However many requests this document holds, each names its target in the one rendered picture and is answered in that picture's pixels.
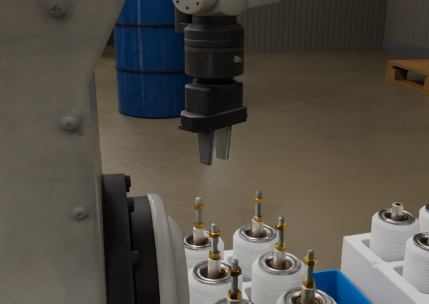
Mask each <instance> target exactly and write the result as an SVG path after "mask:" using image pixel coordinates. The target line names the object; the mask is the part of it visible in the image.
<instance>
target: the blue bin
mask: <svg viewBox="0 0 429 304"><path fill-rule="evenodd" d="M313 279H314V280H315V285H316V289H320V290H321V291H324V292H325V293H327V294H328V295H329V296H330V297H332V299H334V300H335V302H336V304H372V303H371V302H370V301H369V300H368V299H367V298H366V297H365V296H364V295H363V294H362V293H361V291H360V290H359V289H358V288H357V287H356V286H355V285H354V284H353V283H352V282H351V281H350V280H349V279H348V278H347V277H346V276H345V275H344V274H343V273H342V272H341V271H340V270H324V271H316V272H313Z"/></svg>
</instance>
